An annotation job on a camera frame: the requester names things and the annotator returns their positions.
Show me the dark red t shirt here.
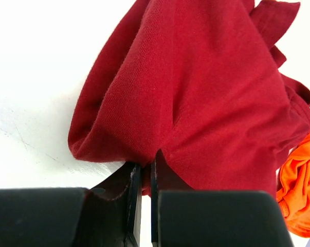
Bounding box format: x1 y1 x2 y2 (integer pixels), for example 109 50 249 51
68 1 310 196

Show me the orange t shirt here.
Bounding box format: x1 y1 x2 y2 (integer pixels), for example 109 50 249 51
276 134 310 238

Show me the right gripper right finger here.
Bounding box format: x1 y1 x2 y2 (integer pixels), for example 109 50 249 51
151 152 293 247

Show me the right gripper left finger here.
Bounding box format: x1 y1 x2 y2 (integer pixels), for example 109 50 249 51
0 162 141 246

